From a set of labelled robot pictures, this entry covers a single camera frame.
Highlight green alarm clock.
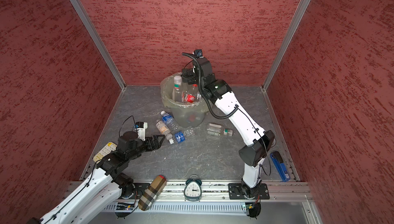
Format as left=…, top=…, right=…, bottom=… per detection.
left=183, top=175, right=202, bottom=201

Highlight chrysanthemum tea bottle green neck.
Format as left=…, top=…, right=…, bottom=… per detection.
left=172, top=75, right=188, bottom=103

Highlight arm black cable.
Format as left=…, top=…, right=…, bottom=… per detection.
left=118, top=115, right=137, bottom=137
left=181, top=52, right=240, bottom=120

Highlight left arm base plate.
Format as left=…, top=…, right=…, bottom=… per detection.
left=120, top=183, right=150, bottom=199

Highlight grey mesh waste bin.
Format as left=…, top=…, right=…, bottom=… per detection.
left=160, top=73, right=208, bottom=128

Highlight plaid cylindrical case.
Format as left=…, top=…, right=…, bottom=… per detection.
left=138, top=175, right=167, bottom=211

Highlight clear square green-cap bottle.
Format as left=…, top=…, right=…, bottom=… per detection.
left=207, top=123, right=234, bottom=136

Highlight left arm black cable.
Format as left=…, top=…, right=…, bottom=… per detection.
left=118, top=115, right=137, bottom=137

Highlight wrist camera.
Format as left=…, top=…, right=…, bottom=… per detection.
left=135, top=121, right=148, bottom=141
left=194, top=49, right=203, bottom=57

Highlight blue black utility knife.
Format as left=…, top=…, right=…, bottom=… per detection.
left=270, top=151, right=290, bottom=182

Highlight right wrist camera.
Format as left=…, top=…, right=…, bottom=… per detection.
left=194, top=49, right=203, bottom=57

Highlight blue label water bottle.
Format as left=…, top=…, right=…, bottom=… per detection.
left=161, top=111, right=180, bottom=131

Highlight aluminium front rail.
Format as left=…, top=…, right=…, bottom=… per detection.
left=63, top=180, right=313, bottom=202

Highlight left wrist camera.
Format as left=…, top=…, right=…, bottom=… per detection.
left=135, top=121, right=148, bottom=141

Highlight orange white label bottle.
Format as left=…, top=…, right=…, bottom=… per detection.
left=156, top=120, right=174, bottom=145

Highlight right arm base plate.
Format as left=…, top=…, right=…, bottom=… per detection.
left=228, top=183, right=270, bottom=200

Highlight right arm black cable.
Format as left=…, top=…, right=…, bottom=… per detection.
left=181, top=52, right=240, bottom=120

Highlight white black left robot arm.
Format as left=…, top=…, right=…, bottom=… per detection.
left=28, top=131, right=165, bottom=224

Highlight red Coca-Cola bottle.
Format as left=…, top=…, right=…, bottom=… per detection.
left=182, top=84, right=200, bottom=104

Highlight clear plastic bin liner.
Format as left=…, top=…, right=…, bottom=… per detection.
left=160, top=72, right=209, bottom=114

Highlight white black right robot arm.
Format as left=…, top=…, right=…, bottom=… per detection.
left=182, top=53, right=275, bottom=199

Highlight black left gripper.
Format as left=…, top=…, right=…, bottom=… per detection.
left=127, top=135, right=166, bottom=160

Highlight Pocari Sweat blue bottle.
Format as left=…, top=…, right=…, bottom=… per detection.
left=174, top=128, right=195, bottom=144

